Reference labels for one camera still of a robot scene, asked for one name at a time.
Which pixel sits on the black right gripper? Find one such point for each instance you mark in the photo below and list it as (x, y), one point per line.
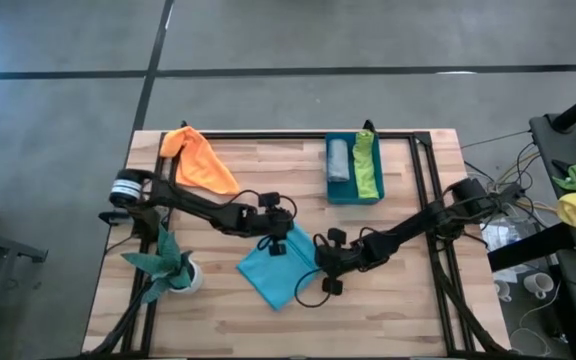
(338, 260)

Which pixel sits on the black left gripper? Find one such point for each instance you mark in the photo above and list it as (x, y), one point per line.
(268, 223)

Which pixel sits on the turquoise microfiber towel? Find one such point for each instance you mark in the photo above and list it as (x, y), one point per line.
(278, 280)

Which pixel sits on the teal plastic basket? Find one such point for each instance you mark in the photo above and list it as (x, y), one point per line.
(340, 192)

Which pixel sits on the lime green microfiber towel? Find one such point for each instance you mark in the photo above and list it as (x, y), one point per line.
(366, 170)

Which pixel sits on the grey microfiber towel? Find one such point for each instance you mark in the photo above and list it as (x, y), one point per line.
(338, 160)

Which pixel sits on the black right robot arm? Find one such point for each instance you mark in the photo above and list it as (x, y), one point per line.
(408, 230)

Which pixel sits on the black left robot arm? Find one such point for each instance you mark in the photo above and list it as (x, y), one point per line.
(193, 205)

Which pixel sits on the orange microfiber towel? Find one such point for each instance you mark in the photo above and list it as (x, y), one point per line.
(198, 160)

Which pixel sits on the white plant pot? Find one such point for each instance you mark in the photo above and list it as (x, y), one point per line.
(195, 282)

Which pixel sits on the green artificial plant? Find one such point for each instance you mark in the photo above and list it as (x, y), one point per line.
(168, 255)

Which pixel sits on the white mug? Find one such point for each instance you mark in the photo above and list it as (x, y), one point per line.
(538, 285)
(503, 290)

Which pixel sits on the clear plastic bag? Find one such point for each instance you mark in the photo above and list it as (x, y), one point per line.
(505, 237)

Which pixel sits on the black power strip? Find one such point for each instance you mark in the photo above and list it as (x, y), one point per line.
(510, 192)

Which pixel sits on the black desk crossbar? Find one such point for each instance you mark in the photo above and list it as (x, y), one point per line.
(528, 250)

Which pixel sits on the dark grey side table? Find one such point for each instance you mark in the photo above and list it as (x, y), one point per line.
(550, 145)

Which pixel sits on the grey metal stand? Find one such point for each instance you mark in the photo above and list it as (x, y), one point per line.
(13, 250)

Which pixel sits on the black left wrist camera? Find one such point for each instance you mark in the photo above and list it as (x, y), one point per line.
(269, 199)

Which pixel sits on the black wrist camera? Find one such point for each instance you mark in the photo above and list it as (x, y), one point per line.
(336, 235)
(269, 199)

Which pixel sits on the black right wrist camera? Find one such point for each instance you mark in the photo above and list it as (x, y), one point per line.
(336, 235)

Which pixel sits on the black aluminium table frame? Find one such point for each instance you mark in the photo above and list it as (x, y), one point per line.
(268, 135)

